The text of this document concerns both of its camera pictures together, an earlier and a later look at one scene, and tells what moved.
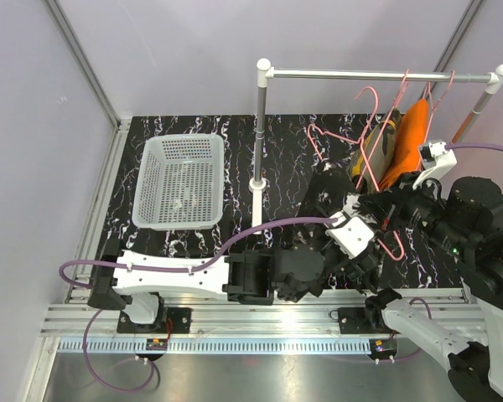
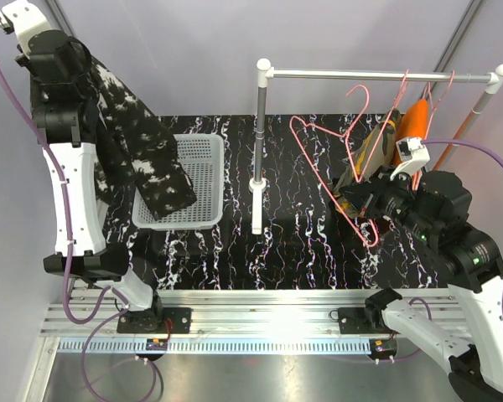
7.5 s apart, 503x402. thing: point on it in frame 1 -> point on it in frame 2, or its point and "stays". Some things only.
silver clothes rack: [265, 74] stays
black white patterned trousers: [332, 191] -> [131, 146]
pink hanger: [397, 94] stays
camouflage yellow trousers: [370, 164] stays
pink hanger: [360, 141] -> [346, 137]
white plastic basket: [180, 183] stays
